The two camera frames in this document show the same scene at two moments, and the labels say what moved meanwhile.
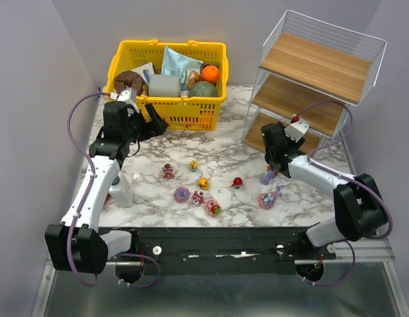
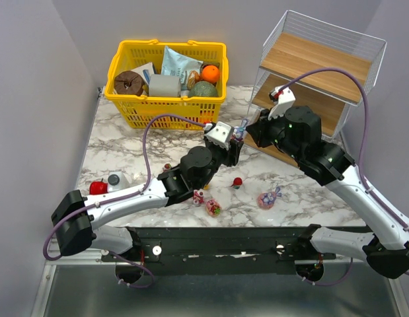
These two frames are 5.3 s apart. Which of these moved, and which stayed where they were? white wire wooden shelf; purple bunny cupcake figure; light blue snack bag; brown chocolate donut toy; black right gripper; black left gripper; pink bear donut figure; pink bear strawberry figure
Moved: black right gripper; purple bunny cupcake figure; black left gripper
Stayed: pink bear strawberry figure; white wire wooden shelf; pink bear donut figure; brown chocolate donut toy; light blue snack bag
